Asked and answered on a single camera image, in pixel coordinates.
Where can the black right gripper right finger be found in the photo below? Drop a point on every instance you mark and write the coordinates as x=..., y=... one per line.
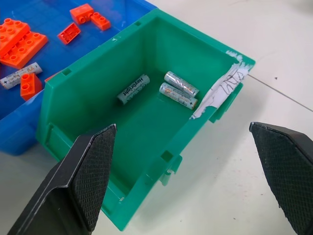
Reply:
x=288, y=166

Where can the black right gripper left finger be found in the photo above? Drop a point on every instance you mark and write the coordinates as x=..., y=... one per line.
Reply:
x=80, y=181

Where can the green plastic storage bin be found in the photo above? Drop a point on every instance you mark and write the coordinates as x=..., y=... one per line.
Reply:
x=146, y=127

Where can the white paper label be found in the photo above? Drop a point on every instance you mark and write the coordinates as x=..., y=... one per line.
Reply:
x=221, y=93

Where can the white Heybright AA battery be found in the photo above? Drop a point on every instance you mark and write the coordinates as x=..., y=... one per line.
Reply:
x=133, y=89

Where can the small orange brick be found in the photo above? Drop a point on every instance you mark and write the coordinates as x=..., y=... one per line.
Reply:
x=29, y=85

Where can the blue plastic storage bin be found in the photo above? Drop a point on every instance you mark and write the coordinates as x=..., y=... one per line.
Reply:
x=49, y=56

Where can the silver AA battery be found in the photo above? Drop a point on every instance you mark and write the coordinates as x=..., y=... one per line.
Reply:
x=178, y=95
x=181, y=84

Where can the orange flat building plate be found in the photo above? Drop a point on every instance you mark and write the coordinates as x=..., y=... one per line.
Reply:
x=25, y=52

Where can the orange plastic building brick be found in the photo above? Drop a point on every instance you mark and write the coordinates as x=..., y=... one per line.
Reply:
x=11, y=34

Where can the orange brick pair top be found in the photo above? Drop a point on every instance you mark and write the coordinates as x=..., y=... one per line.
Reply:
x=82, y=13

